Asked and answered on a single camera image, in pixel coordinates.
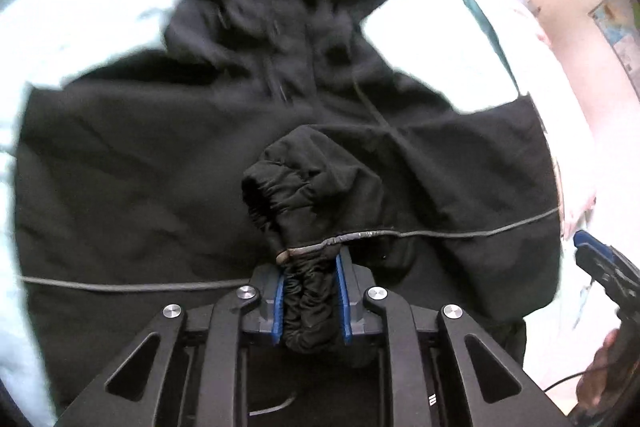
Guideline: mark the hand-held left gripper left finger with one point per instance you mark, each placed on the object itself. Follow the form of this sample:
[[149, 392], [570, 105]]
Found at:
[[278, 307]]

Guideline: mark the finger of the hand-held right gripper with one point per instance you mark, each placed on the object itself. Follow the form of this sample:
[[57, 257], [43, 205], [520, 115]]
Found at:
[[597, 252]]

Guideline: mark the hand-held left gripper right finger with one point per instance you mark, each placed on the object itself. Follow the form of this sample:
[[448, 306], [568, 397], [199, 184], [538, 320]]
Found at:
[[344, 302]]

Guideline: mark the black hooded jacket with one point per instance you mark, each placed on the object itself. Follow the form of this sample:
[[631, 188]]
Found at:
[[150, 167]]

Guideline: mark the person's right hand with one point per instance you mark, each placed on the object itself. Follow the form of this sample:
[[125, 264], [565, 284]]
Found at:
[[597, 372]]

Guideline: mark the pale bed sheet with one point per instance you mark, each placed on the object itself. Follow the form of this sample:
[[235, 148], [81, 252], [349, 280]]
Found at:
[[75, 7]]

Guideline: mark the wall poster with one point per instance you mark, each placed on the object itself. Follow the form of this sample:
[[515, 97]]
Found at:
[[622, 27]]

